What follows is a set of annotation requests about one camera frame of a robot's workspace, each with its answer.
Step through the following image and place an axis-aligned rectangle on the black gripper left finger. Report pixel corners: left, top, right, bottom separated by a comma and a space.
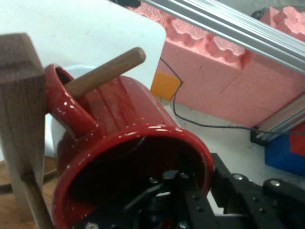
123, 169, 219, 229

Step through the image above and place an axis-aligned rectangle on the blue box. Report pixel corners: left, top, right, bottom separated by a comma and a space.
264, 124, 305, 176

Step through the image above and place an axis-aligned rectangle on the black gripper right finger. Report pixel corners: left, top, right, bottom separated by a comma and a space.
211, 152, 305, 229

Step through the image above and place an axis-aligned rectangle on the black frame corner bracket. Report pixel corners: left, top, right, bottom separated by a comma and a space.
250, 127, 270, 144

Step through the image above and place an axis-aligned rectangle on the red speckled enamel mug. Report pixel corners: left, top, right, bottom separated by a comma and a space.
44, 63, 215, 229

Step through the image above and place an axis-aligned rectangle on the short aluminium frame rail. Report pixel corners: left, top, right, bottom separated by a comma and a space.
142, 0, 305, 72

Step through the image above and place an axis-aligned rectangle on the orange square tag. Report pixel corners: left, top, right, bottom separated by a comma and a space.
150, 72, 181, 101

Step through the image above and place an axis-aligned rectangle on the aluminium frame post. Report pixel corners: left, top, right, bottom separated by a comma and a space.
252, 94, 305, 144

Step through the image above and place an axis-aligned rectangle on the thin black floor cable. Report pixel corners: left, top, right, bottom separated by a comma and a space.
159, 58, 305, 134

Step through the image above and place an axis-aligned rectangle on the brown wooden mug tree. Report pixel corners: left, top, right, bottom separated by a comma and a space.
0, 33, 146, 229

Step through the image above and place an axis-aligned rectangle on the pink foam block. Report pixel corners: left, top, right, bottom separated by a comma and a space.
259, 6, 305, 42
127, 4, 305, 128

